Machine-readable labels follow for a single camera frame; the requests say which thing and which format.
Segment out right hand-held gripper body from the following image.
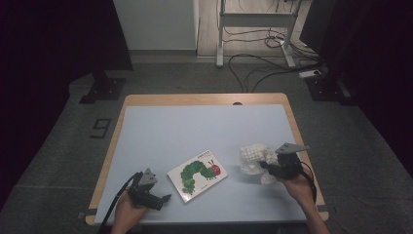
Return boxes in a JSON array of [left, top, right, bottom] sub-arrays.
[[271, 142, 310, 180]]

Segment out tangle of black floor cables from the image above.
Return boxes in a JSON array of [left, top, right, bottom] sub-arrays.
[[223, 25, 320, 94]]

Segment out wooden table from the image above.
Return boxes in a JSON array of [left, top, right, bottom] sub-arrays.
[[85, 93, 329, 226]]

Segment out white desk frame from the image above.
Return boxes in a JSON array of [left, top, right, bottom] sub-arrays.
[[215, 0, 303, 68]]

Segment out caterpillar picture book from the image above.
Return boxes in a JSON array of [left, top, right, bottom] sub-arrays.
[[167, 149, 229, 204]]

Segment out black curtain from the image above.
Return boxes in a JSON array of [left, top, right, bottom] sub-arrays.
[[319, 0, 413, 178], [0, 0, 133, 209]]

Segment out person's right hand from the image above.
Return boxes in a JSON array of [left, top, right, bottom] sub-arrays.
[[278, 175, 318, 209]]

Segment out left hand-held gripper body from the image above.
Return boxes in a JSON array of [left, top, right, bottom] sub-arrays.
[[127, 168, 164, 211]]

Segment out black stand base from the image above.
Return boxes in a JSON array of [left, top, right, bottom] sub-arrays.
[[78, 69, 127, 105], [305, 72, 355, 106]]

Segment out white knitted cloth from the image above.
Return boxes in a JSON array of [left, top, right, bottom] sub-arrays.
[[239, 142, 281, 185]]

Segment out white power strip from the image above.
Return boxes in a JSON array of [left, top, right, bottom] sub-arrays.
[[298, 68, 322, 80]]

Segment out black monitor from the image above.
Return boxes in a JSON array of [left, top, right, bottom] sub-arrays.
[[299, 0, 329, 55]]

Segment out person's left hand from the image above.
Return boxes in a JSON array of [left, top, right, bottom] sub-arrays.
[[111, 194, 150, 234]]

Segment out white cabinet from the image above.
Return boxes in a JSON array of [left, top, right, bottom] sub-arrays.
[[112, 0, 200, 52]]

